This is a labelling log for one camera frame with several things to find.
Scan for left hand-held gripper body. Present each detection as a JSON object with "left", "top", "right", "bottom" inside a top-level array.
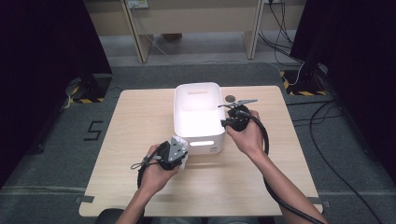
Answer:
[{"left": 157, "top": 136, "right": 190, "bottom": 172}]

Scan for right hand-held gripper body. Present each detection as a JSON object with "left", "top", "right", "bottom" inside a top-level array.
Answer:
[{"left": 218, "top": 98, "right": 259, "bottom": 133}]

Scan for white cloth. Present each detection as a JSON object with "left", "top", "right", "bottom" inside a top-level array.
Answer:
[{"left": 172, "top": 134, "right": 191, "bottom": 171}]

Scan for white plastic bin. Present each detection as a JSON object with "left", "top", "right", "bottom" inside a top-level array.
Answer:
[{"left": 173, "top": 81, "right": 227, "bottom": 156}]

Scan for person's right hand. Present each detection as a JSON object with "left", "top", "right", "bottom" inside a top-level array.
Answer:
[{"left": 225, "top": 110, "right": 266, "bottom": 160}]

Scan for person's left hand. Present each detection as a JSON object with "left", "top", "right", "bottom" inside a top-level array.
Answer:
[{"left": 139, "top": 144, "right": 180, "bottom": 196}]

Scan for stand base with hazard tape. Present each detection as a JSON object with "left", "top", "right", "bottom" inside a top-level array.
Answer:
[
  {"left": 64, "top": 73, "right": 114, "bottom": 105},
  {"left": 279, "top": 69, "right": 328, "bottom": 97}
]

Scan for person's legs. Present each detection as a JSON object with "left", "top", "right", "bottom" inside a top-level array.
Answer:
[{"left": 151, "top": 217, "right": 261, "bottom": 224}]

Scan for grey tape piece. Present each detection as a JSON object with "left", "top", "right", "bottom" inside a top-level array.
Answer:
[
  {"left": 307, "top": 196, "right": 332, "bottom": 210},
  {"left": 74, "top": 195, "right": 95, "bottom": 204}
]

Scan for black curtain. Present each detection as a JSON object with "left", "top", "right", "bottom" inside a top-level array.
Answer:
[
  {"left": 0, "top": 0, "right": 114, "bottom": 188},
  {"left": 289, "top": 0, "right": 396, "bottom": 185}
]

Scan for right hand-held gripper cable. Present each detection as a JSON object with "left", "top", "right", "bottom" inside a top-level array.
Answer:
[{"left": 236, "top": 110, "right": 325, "bottom": 224}]

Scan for hand-held gripper cable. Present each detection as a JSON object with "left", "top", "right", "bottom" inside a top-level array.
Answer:
[
  {"left": 130, "top": 141, "right": 164, "bottom": 224},
  {"left": 236, "top": 110, "right": 325, "bottom": 224}
]

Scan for left hand-held gripper cable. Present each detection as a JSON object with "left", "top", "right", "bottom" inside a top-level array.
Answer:
[{"left": 130, "top": 141, "right": 164, "bottom": 224}]

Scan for bundle of black cables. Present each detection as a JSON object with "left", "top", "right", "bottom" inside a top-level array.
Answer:
[{"left": 257, "top": 0, "right": 306, "bottom": 67}]

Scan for long black floor cable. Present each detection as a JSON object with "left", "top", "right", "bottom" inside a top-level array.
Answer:
[{"left": 308, "top": 99, "right": 385, "bottom": 224}]

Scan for wall power socket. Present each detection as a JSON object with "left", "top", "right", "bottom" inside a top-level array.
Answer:
[{"left": 126, "top": 0, "right": 149, "bottom": 9}]

